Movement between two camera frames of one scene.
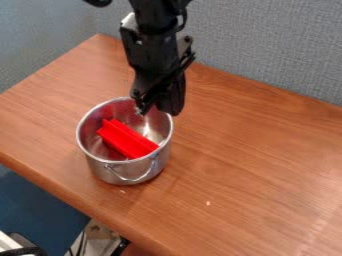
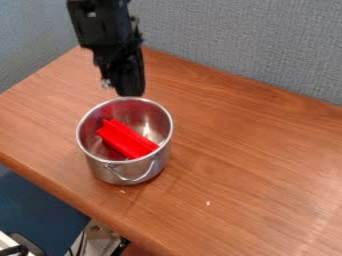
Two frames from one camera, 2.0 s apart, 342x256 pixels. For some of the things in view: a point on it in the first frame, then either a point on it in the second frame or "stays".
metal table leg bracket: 96,241 stays
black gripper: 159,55 → 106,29
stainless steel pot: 125,144 stays
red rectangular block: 125,139 stays
